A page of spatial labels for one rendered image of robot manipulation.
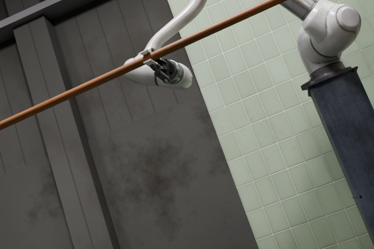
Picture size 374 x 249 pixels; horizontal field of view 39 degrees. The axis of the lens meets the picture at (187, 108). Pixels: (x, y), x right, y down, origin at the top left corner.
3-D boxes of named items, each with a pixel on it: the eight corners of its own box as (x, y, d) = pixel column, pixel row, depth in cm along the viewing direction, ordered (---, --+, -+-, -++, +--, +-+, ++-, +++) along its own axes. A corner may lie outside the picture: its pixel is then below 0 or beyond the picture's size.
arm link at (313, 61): (334, 71, 241) (315, 30, 246) (352, 56, 223) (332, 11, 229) (303, 80, 237) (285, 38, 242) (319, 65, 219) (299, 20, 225)
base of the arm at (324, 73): (303, 96, 240) (299, 85, 242) (349, 78, 237) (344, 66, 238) (302, 88, 223) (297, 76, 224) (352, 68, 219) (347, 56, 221)
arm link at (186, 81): (182, 88, 207) (152, 84, 211) (193, 94, 222) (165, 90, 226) (187, 61, 208) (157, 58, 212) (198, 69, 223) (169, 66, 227)
